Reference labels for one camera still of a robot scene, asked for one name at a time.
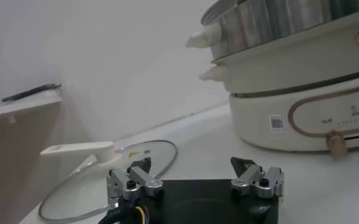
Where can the cream electric cooker base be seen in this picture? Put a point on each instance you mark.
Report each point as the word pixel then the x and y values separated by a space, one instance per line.
pixel 258 131

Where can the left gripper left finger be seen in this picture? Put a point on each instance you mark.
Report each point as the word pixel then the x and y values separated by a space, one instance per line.
pixel 136 182

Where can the white side table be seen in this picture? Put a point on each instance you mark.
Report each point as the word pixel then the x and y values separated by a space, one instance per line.
pixel 14 152

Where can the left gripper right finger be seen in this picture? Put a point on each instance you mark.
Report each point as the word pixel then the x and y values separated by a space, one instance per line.
pixel 252 182

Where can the black flat box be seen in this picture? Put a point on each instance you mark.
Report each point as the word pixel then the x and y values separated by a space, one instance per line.
pixel 30 91

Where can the stainless steel steamer basket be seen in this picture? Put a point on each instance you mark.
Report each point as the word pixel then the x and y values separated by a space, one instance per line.
pixel 273 24

